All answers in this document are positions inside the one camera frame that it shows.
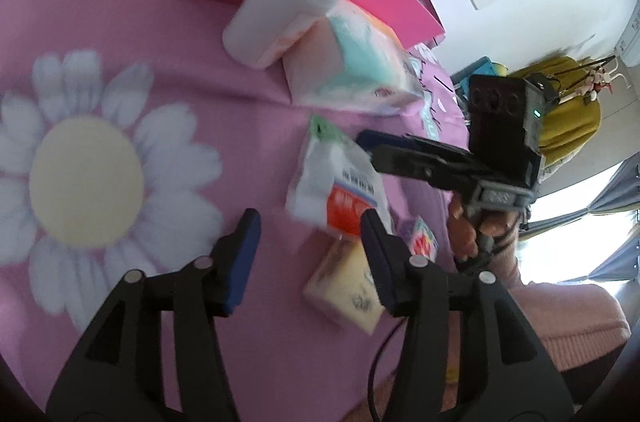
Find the large pastel tissue pack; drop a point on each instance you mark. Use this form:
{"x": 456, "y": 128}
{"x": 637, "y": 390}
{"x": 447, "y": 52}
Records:
{"x": 360, "y": 62}

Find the white packet red label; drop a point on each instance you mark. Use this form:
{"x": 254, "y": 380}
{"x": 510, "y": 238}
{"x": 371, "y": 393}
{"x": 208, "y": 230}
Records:
{"x": 335, "y": 182}

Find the blue plastic basket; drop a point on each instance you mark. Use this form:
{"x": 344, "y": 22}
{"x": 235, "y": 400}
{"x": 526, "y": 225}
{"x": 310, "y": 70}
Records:
{"x": 482, "y": 67}

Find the pink tissue pack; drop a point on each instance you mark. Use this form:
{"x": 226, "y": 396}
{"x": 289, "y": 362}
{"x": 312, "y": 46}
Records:
{"x": 422, "y": 239}

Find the person's right hand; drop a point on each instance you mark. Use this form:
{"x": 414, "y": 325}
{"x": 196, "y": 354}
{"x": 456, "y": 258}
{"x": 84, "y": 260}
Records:
{"x": 462, "y": 227}

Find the yellow garment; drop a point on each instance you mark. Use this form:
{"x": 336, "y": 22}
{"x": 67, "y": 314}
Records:
{"x": 570, "y": 117}

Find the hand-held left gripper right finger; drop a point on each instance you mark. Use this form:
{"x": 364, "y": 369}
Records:
{"x": 380, "y": 262}

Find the small hanging plush doll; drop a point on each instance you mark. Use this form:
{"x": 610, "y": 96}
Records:
{"x": 597, "y": 82}

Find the person's right forearm pink sleeve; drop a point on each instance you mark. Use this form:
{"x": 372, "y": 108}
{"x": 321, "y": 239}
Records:
{"x": 550, "y": 312}

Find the yellow tissue pack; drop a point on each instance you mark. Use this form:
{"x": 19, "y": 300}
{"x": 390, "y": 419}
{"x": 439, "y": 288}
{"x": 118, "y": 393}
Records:
{"x": 345, "y": 287}

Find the grey curtain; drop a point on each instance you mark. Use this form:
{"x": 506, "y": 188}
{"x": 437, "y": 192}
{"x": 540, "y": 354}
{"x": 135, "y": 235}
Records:
{"x": 615, "y": 212}

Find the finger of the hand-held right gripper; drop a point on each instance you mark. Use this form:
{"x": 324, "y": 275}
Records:
{"x": 400, "y": 141}
{"x": 425, "y": 167}

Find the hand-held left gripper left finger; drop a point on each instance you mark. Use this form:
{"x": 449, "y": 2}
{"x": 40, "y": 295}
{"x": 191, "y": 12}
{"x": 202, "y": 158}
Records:
{"x": 242, "y": 262}

